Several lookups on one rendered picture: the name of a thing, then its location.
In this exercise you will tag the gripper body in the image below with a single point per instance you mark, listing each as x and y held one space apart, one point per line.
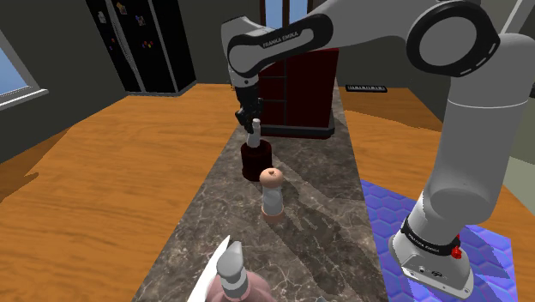
247 99

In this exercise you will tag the pink bottle with grey spout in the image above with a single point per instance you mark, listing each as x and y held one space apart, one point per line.
234 272

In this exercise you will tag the dark red round cup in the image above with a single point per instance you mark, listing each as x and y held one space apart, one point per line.
256 161

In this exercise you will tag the white knife blade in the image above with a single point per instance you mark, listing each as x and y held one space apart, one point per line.
209 272

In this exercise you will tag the white framed window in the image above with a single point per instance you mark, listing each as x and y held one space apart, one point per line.
10 79

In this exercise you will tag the blue hexagon patterned robot stand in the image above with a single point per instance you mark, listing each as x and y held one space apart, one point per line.
386 234

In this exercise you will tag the black wall vent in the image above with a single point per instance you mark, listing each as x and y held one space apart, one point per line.
366 88

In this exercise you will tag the white slim bottle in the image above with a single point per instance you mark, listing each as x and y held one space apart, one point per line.
253 136

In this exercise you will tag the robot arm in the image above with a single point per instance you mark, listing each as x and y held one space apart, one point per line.
468 138

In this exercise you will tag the tan topped clear pepper mill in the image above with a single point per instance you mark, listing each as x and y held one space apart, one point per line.
271 196

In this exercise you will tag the black refrigerator with magnets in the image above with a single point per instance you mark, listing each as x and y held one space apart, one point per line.
146 46

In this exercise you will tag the dark red cabinet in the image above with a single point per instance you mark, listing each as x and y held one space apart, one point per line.
307 92

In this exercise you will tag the dark framed window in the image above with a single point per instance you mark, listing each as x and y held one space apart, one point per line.
278 12

